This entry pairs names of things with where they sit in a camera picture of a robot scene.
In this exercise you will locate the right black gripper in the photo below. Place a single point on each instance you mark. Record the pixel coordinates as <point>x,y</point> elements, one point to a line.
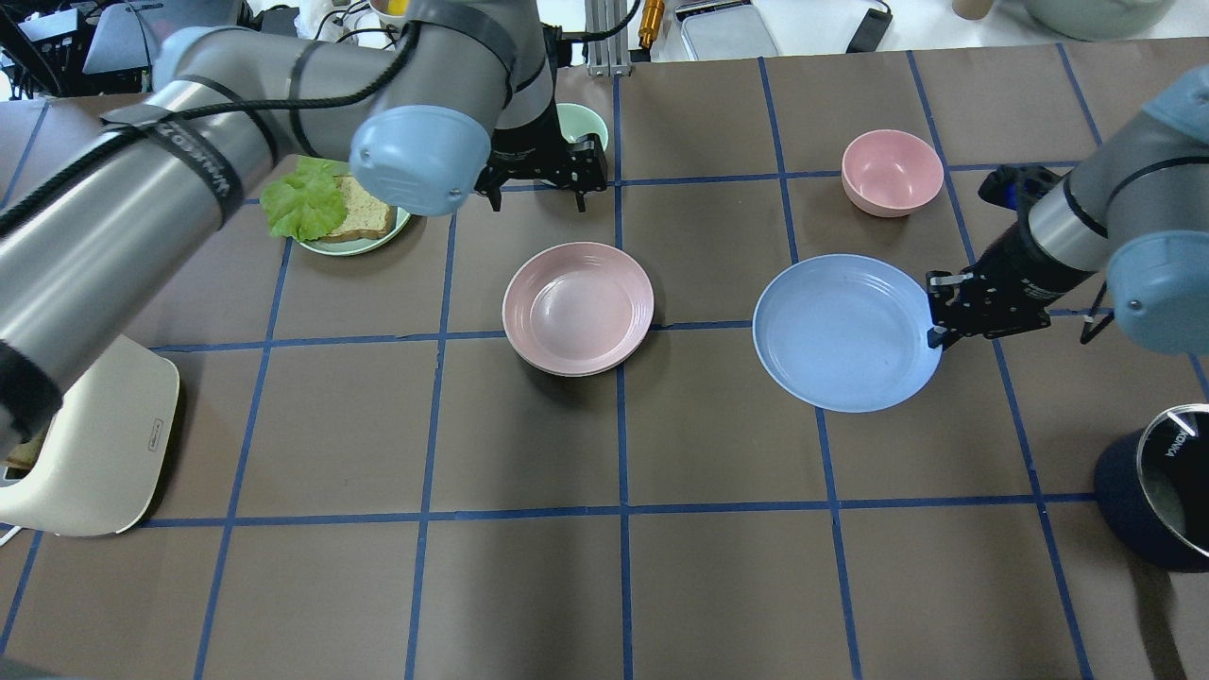
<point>1020,263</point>

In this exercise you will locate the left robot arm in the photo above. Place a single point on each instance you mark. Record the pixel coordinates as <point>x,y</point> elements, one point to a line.
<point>465,104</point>

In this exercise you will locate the kitchen scale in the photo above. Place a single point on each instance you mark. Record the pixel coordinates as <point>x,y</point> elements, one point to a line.
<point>724,30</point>

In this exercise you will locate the green lettuce leaf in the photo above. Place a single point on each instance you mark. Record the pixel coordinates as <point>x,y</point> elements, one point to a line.
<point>306,204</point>

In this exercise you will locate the blue plate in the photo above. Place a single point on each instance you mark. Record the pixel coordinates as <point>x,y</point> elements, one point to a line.
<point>845,333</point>

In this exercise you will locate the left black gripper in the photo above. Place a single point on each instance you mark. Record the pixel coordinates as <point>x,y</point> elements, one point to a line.
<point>531,144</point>

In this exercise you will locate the black power adapter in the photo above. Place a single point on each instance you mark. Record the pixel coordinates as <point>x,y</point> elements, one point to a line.
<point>872,28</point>

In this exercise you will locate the pink bowl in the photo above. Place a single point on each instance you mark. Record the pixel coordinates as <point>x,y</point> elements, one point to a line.
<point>890,173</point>

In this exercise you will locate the bread slice on plate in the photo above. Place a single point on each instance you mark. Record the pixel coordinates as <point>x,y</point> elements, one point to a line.
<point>366,216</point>

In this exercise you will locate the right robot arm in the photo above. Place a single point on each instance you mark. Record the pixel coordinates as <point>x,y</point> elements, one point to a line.
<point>1135,211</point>

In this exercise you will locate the green bowl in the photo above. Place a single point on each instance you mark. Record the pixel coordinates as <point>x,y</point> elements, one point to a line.
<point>576,121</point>

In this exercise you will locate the white plate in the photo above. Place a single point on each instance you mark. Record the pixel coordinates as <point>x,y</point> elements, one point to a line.
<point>575,366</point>

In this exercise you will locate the pink plate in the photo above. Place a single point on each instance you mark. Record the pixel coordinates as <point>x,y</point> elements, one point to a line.
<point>578,299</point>

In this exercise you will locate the green plate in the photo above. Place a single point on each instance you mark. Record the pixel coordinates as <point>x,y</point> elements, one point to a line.
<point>356,247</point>

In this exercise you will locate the aluminium frame post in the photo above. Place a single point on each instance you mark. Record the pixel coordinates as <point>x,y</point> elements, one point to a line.
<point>608,56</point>

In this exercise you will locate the white toaster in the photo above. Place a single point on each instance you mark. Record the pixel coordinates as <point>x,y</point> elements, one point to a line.
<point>103,453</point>

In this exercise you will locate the blue saucepan with lid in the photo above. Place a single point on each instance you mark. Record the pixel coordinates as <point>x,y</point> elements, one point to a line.
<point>1151,487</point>

